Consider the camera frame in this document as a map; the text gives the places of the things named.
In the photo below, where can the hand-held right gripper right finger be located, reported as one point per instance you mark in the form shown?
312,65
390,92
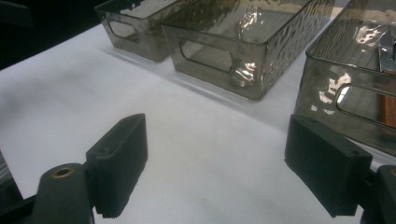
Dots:
327,165

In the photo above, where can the white table cover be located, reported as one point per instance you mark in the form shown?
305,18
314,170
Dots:
202,161

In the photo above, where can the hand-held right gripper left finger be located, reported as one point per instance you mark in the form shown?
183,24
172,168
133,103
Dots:
116,165

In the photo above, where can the smoky clear plastic bin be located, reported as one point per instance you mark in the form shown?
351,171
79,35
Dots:
264,62
146,46
317,81

